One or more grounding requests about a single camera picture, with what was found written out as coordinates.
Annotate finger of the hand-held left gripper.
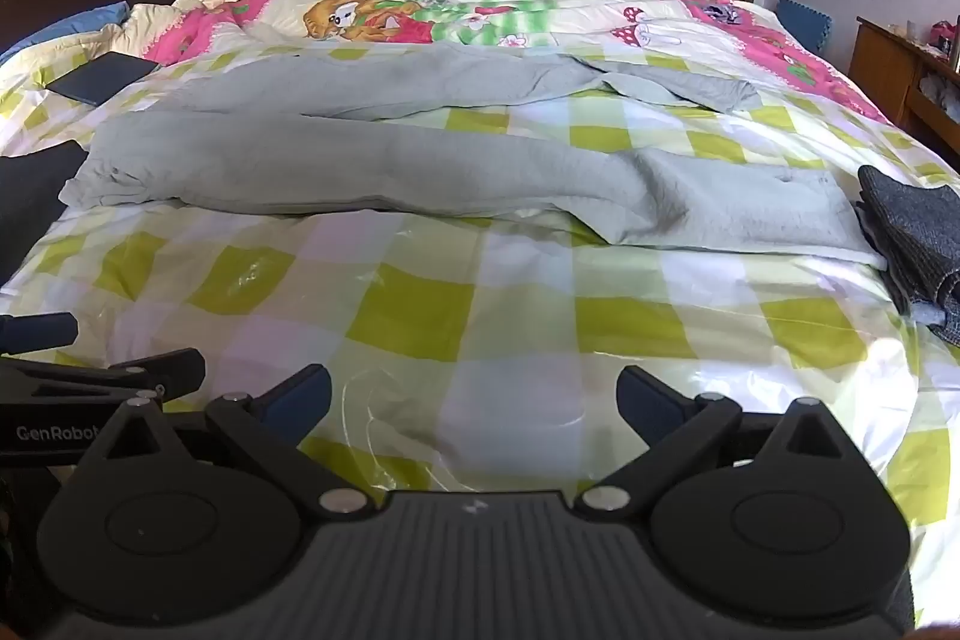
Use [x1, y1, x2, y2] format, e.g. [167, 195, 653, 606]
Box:
[75, 347, 208, 402]
[0, 312, 80, 357]

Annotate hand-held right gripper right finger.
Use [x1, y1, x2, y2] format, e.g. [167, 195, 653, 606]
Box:
[576, 365, 871, 522]

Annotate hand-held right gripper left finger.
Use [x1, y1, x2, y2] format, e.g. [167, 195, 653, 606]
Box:
[79, 365, 370, 522]

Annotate light grey pants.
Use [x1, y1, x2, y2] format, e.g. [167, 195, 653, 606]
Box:
[58, 44, 890, 270]

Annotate black cloth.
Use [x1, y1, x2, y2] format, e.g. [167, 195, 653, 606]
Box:
[0, 141, 89, 285]

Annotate checked cartoon printed quilt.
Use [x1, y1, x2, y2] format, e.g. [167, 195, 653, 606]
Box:
[0, 0, 960, 640]

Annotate dark flat tablet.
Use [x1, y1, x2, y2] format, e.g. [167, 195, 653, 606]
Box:
[46, 51, 160, 106]

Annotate blue pillow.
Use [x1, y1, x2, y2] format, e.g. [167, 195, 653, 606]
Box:
[0, 1, 130, 64]

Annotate dark grey folded garment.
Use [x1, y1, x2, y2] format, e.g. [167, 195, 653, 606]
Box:
[857, 164, 960, 347]

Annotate blue foam mat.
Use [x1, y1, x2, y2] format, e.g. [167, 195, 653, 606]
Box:
[776, 0, 835, 58]

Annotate brown wooden side desk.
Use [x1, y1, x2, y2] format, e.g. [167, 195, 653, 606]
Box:
[850, 16, 960, 150]

